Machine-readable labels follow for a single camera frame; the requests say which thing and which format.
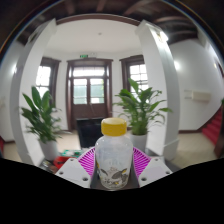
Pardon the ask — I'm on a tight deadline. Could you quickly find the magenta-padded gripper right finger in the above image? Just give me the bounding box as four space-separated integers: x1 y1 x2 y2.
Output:
132 146 174 188

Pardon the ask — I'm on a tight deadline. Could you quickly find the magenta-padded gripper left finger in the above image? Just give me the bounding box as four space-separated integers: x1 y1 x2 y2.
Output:
54 147 98 190

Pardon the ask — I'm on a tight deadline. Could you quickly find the clear bottle with yellow cap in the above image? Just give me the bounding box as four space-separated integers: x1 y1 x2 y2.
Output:
94 116 135 191

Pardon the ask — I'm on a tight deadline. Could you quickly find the green box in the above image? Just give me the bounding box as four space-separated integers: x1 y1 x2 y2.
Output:
59 148 83 159

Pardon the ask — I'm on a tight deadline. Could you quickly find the potted plant in white pot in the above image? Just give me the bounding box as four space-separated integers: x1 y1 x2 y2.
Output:
112 77 174 153
20 85 68 162

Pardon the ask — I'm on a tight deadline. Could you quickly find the black chair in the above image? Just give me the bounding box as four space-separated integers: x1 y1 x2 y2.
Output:
76 116 108 150

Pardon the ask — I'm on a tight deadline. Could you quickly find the brown wooden double door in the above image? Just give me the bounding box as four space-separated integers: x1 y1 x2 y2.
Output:
66 57 115 131

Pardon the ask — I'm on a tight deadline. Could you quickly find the red carpeted staircase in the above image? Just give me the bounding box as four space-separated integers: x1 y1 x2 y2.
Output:
201 106 224 146

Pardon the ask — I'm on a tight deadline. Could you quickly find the brown framed window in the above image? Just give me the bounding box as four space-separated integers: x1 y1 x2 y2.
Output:
35 56 62 101
119 54 150 98

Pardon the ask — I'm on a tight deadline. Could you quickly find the wall lamp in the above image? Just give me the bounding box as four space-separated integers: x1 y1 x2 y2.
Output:
172 59 183 71

